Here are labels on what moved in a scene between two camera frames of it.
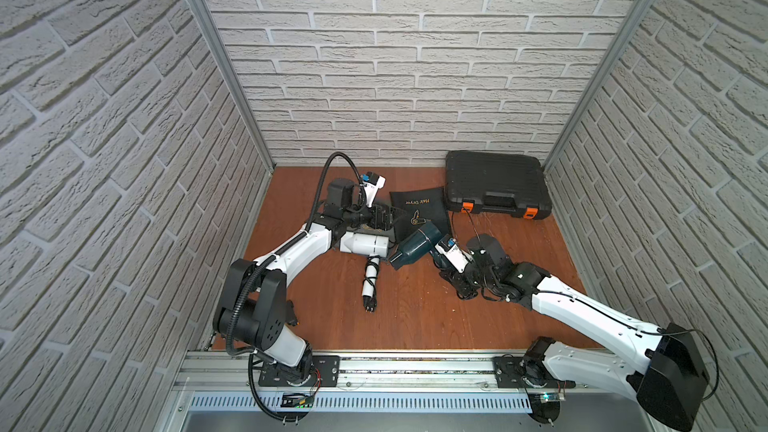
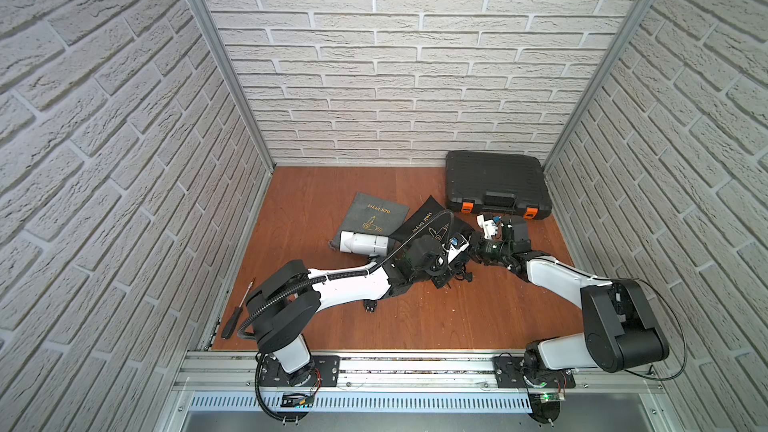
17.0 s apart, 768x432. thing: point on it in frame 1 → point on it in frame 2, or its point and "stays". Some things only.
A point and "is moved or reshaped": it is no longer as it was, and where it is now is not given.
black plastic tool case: (495, 184) stays
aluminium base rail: (230, 381) stays
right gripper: (453, 279) → (475, 248)
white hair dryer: (373, 247) stays
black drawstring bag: (423, 205) is moved or reshaped
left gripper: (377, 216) → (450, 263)
